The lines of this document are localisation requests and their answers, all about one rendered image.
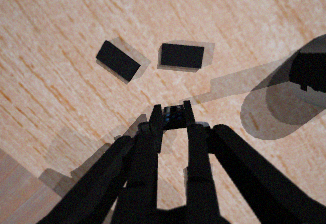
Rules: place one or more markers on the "black rectangular tile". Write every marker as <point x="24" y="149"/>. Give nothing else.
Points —
<point x="173" y="117"/>
<point x="117" y="60"/>
<point x="182" y="55"/>

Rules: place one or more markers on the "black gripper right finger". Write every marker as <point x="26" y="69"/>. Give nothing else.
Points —
<point x="273" y="198"/>

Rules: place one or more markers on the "grey mug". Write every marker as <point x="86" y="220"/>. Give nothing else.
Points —
<point x="308" y="73"/>

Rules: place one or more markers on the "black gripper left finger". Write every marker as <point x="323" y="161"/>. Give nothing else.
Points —
<point x="91" y="198"/>

